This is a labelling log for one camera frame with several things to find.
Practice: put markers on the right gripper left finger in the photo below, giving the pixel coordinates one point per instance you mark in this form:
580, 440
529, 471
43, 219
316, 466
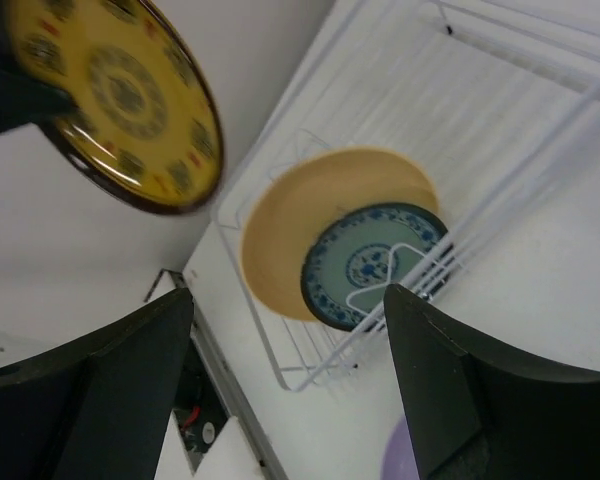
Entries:
97, 407

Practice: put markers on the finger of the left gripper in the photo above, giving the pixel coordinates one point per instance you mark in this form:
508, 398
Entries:
26, 100

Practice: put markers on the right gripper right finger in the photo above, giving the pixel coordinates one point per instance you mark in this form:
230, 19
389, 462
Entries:
478, 408

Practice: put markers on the purple plate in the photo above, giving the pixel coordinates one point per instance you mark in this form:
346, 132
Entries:
399, 461

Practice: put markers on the yellow brown patterned plate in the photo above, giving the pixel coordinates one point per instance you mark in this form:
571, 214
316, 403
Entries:
146, 128

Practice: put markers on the blue floral plate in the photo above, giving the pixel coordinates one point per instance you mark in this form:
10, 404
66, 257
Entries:
346, 270

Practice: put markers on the beige plate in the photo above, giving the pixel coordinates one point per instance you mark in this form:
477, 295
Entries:
302, 202

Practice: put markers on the white wire dish rack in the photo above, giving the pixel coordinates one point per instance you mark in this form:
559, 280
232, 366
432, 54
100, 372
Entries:
488, 97

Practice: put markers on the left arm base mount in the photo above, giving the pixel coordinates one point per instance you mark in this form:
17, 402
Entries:
199, 411

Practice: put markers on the metal rail front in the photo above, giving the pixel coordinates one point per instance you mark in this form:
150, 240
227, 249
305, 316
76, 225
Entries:
241, 449

